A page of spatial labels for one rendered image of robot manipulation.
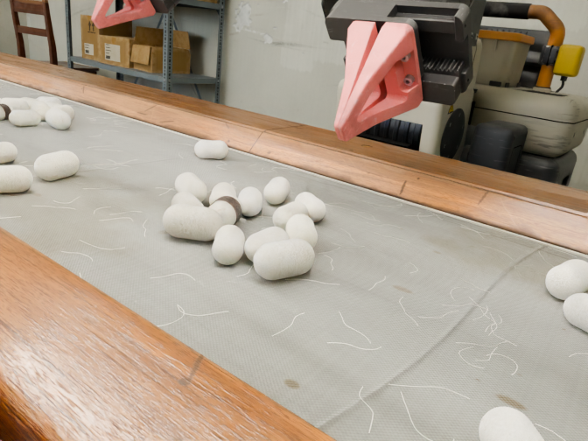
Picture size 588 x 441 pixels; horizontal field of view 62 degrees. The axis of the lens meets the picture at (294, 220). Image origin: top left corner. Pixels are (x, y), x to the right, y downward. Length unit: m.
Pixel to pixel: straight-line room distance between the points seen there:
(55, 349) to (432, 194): 0.35
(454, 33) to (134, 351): 0.28
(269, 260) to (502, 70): 1.01
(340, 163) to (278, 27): 2.53
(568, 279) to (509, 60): 0.94
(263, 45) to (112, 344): 2.92
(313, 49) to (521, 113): 1.83
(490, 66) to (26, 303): 1.12
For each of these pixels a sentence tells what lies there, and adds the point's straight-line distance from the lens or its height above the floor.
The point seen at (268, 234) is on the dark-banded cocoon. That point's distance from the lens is 0.28.
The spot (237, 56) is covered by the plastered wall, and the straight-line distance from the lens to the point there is 3.21.
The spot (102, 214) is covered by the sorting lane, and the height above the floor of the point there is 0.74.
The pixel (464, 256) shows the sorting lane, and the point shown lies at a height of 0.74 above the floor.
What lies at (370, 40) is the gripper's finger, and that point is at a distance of 0.36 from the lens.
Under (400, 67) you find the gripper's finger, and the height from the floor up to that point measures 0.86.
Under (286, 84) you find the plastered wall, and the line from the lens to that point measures 2.94.
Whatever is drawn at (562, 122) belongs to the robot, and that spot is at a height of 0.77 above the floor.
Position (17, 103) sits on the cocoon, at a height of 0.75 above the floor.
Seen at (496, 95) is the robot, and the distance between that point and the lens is 1.17.
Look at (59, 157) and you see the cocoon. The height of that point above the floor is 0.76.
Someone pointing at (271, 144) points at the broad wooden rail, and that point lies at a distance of 0.54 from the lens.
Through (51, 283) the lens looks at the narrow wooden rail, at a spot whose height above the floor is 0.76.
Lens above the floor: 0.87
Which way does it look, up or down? 21 degrees down
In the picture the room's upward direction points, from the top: 7 degrees clockwise
